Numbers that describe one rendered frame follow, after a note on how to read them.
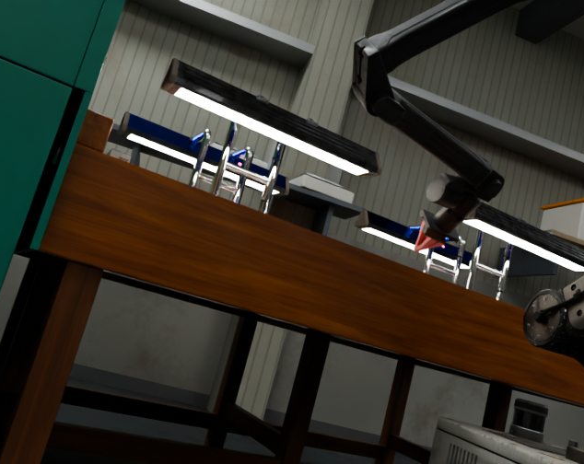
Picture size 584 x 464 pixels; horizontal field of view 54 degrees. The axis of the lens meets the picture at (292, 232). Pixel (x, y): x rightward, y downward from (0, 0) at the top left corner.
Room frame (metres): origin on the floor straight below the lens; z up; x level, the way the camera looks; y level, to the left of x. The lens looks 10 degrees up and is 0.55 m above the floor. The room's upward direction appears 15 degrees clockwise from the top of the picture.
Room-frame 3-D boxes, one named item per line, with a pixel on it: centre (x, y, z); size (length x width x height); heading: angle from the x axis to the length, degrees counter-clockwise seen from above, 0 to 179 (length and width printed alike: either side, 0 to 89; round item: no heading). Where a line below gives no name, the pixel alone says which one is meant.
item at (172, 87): (1.41, 0.10, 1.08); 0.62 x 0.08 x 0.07; 116
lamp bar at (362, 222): (2.33, -0.53, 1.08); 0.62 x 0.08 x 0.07; 116
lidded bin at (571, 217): (3.74, -1.95, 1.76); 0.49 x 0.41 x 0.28; 104
